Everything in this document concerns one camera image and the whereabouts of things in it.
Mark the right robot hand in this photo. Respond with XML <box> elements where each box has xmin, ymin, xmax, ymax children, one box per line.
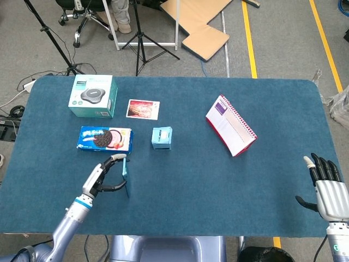
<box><xmin>295</xmin><ymin>152</ymin><xmax>349</xmax><ymax>222</ymax></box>

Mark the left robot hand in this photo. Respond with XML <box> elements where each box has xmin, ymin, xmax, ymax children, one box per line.
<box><xmin>81</xmin><ymin>153</ymin><xmax>128</xmax><ymax>200</ymax></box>

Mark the thin teal stick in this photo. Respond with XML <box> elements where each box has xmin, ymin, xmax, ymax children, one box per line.
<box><xmin>122</xmin><ymin>157</ymin><xmax>132</xmax><ymax>199</ymax></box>

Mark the blue Oreo cookie box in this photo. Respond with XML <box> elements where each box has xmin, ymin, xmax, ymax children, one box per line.
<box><xmin>76</xmin><ymin>126</ymin><xmax>134</xmax><ymax>155</ymax></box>

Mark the small light blue carton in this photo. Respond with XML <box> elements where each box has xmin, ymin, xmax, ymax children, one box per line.
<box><xmin>151</xmin><ymin>126</ymin><xmax>173</xmax><ymax>151</ymax></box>

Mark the teal speakerphone product box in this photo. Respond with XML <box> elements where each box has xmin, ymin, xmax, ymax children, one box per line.
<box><xmin>68</xmin><ymin>74</ymin><xmax>118</xmax><ymax>119</ymax></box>

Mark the red photo postcard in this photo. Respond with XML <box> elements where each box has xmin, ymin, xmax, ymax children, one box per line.
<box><xmin>125</xmin><ymin>99</ymin><xmax>161</xmax><ymax>121</ymax></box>

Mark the black round bin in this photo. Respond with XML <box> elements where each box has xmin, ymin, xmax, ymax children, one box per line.
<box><xmin>238</xmin><ymin>246</ymin><xmax>296</xmax><ymax>262</ymax></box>

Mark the clear plastic wrap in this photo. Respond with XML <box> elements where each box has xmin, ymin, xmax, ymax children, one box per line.
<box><xmin>312</xmin><ymin>68</ymin><xmax>349</xmax><ymax>129</ymax></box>

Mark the blue table mat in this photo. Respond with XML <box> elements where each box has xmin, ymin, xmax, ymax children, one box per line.
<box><xmin>1</xmin><ymin>75</ymin><xmax>344</xmax><ymax>237</ymax></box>

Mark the black floor box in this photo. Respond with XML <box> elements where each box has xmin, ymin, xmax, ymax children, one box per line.
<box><xmin>0</xmin><ymin>114</ymin><xmax>22</xmax><ymax>142</ymax></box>

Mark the lavender robot torso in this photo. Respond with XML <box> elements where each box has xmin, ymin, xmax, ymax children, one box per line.
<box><xmin>109</xmin><ymin>235</ymin><xmax>227</xmax><ymax>262</ymax></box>

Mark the white power strip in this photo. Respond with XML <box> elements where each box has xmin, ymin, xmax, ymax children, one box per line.
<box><xmin>23</xmin><ymin>79</ymin><xmax>38</xmax><ymax>92</ymax></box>

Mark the red white snack box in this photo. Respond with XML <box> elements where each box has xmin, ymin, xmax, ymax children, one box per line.
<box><xmin>205</xmin><ymin>94</ymin><xmax>258</xmax><ymax>158</ymax></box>

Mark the black tripod stand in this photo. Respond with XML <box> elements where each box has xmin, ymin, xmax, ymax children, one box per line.
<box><xmin>121</xmin><ymin>0</ymin><xmax>180</xmax><ymax>77</ymax></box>
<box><xmin>23</xmin><ymin>0</ymin><xmax>85</xmax><ymax>76</ymax></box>

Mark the white desk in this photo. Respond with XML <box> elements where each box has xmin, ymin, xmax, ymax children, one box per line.
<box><xmin>102</xmin><ymin>0</ymin><xmax>180</xmax><ymax>51</ymax></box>

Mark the office chair base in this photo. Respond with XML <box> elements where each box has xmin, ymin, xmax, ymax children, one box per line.
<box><xmin>56</xmin><ymin>0</ymin><xmax>115</xmax><ymax>49</ymax></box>

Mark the seated person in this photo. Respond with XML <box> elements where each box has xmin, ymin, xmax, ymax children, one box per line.
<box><xmin>95</xmin><ymin>0</ymin><xmax>133</xmax><ymax>35</ymax></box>

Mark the brown cardboard sheet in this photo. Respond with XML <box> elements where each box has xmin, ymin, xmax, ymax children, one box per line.
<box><xmin>159</xmin><ymin>0</ymin><xmax>234</xmax><ymax>62</ymax></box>

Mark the coiled black cable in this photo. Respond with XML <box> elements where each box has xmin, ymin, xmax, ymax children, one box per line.
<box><xmin>10</xmin><ymin>105</ymin><xmax>26</xmax><ymax>118</ymax></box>

